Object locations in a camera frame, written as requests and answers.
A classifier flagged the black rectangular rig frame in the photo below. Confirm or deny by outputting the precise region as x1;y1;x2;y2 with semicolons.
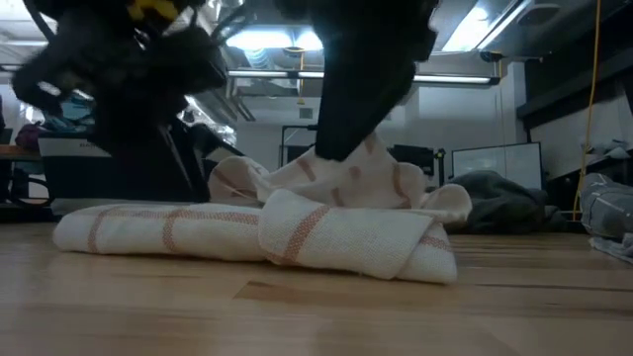
280;123;322;167

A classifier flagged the yellow cable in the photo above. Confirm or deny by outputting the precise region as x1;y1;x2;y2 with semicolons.
572;0;602;223

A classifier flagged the black monitor screen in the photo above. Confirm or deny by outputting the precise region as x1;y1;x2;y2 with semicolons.
388;144;436;178

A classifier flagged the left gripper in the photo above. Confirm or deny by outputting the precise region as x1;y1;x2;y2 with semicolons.
12;0;228;204

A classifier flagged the yellow hanging cord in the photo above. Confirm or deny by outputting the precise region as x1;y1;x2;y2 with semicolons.
284;45;308;106

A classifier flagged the white crumpled sheet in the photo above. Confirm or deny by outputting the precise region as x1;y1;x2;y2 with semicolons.
578;136;633;160

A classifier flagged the thin yellow cord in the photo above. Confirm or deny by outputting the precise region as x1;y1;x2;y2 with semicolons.
496;60;504;145

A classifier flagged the white red-checked towel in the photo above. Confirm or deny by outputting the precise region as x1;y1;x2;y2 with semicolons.
51;131;474;286

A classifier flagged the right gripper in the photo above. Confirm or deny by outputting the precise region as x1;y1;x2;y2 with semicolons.
276;0;439;162

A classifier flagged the white board panel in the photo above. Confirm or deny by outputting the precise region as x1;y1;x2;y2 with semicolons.
451;141;544;192

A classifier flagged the black camera stand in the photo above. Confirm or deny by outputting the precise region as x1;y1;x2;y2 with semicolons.
432;146;447;188

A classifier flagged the blue cloth pile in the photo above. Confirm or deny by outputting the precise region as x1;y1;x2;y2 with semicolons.
42;96;96;134

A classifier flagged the maroon bag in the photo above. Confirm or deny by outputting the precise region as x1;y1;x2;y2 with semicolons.
14;122;46;152

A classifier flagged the bright ceiling light panel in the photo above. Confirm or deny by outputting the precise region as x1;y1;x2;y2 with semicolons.
439;0;535;53
226;27;323;51

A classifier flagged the long ceiling strip light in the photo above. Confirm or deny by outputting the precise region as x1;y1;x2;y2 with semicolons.
226;70;500;86

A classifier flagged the wooden side table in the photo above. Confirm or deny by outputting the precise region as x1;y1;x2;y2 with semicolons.
0;144;42;162

